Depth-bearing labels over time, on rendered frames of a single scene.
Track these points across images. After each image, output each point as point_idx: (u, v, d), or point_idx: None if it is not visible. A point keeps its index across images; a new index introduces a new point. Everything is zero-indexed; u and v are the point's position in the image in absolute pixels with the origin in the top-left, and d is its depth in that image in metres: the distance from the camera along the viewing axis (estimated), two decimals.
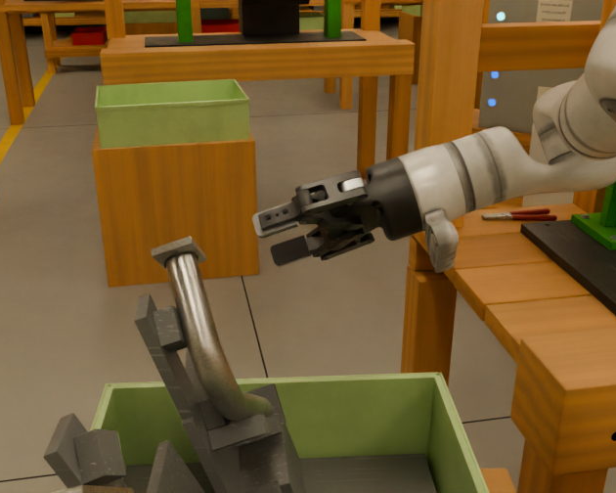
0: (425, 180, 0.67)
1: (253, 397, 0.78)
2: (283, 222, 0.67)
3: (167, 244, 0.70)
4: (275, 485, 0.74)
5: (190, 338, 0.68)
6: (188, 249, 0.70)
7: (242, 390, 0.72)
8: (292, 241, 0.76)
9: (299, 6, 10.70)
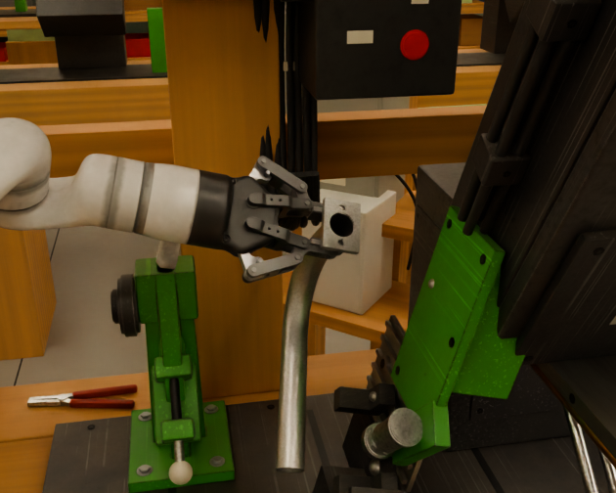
0: None
1: (283, 364, 0.83)
2: (320, 218, 0.78)
3: (346, 202, 0.76)
4: None
5: None
6: (329, 211, 0.76)
7: (286, 305, 0.85)
8: None
9: None
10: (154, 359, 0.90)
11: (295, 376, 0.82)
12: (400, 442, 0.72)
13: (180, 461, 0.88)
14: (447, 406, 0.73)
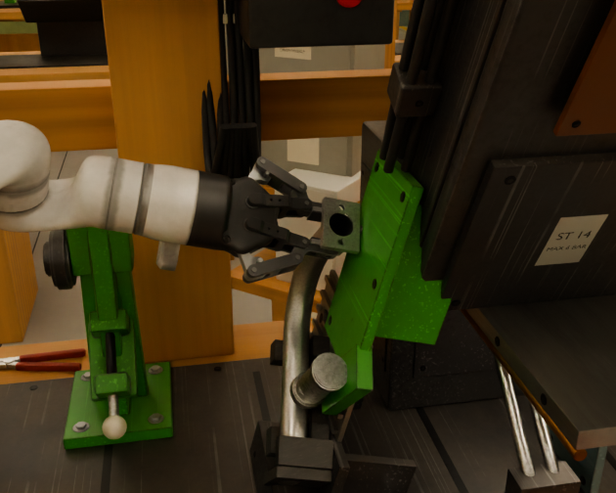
0: None
1: (285, 365, 0.83)
2: (320, 218, 0.78)
3: (345, 202, 0.76)
4: None
5: None
6: (328, 211, 0.76)
7: (286, 307, 0.85)
8: None
9: None
10: (89, 313, 0.89)
11: None
12: (323, 386, 0.71)
13: (113, 415, 0.86)
14: (372, 350, 0.71)
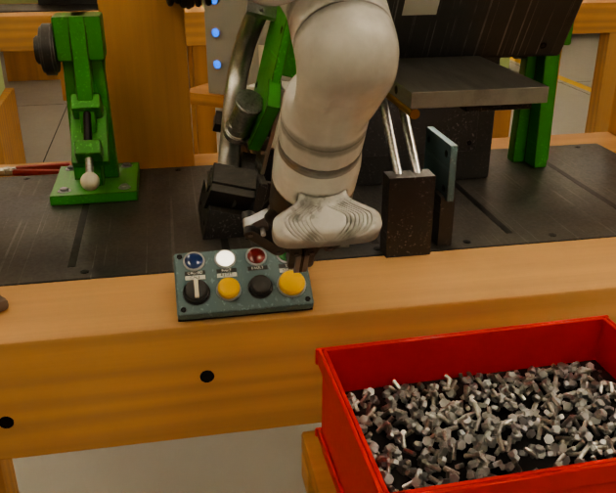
0: (275, 174, 0.63)
1: (222, 123, 1.05)
2: (300, 255, 0.77)
3: None
4: None
5: None
6: None
7: (226, 84, 1.08)
8: None
9: None
10: (70, 95, 1.12)
11: None
12: (243, 110, 0.94)
13: (89, 171, 1.09)
14: (281, 83, 0.94)
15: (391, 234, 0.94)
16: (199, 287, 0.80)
